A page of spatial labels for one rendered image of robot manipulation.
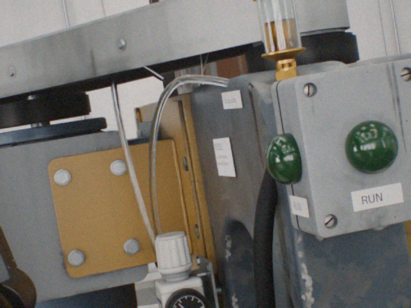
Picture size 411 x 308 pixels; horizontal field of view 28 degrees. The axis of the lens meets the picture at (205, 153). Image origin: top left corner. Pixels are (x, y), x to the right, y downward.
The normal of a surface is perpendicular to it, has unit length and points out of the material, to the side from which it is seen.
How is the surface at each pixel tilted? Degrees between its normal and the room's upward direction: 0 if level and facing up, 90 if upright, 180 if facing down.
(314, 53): 90
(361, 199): 90
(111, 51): 90
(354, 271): 90
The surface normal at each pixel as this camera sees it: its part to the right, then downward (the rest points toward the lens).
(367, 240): 0.22, 0.02
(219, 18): -0.62, 0.15
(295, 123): -0.96, 0.17
